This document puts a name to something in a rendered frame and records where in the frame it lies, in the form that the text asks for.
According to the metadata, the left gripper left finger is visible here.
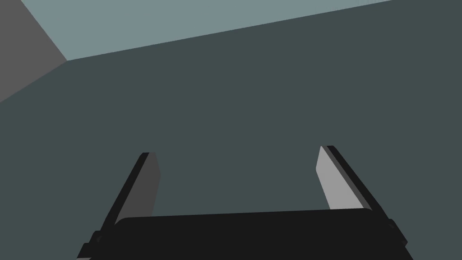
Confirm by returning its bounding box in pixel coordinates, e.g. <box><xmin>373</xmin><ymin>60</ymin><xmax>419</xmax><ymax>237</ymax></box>
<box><xmin>100</xmin><ymin>152</ymin><xmax>162</xmax><ymax>232</ymax></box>

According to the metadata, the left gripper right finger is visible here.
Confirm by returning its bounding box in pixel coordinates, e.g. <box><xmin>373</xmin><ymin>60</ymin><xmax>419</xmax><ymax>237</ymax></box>
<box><xmin>315</xmin><ymin>145</ymin><xmax>390</xmax><ymax>221</ymax></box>

